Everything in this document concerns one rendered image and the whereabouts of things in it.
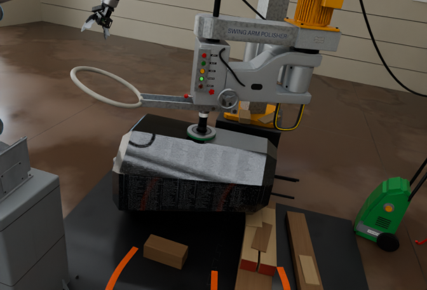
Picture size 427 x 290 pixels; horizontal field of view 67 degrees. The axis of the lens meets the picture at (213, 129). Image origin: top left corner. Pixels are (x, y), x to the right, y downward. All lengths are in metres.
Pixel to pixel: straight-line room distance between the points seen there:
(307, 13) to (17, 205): 1.96
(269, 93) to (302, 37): 0.43
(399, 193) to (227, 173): 1.43
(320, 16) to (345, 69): 6.03
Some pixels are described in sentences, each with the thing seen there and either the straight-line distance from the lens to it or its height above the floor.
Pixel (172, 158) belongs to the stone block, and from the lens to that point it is 2.37.
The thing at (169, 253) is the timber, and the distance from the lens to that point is 2.47.
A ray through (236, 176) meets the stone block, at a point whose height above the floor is 0.67.
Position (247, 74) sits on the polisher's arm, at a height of 1.35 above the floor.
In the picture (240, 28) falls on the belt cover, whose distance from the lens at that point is 2.12.
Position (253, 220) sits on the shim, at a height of 0.22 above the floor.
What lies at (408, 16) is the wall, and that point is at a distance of 8.29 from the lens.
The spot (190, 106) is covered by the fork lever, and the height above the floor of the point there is 1.09.
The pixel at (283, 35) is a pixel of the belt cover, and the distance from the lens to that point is 2.22.
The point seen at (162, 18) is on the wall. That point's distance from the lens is 8.85.
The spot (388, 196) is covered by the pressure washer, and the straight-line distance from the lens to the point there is 3.04.
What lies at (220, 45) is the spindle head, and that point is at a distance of 2.11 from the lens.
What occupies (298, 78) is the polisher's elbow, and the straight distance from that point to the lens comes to 2.38.
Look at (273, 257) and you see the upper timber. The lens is 2.49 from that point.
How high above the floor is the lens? 1.96
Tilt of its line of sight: 26 degrees down
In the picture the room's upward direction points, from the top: 8 degrees clockwise
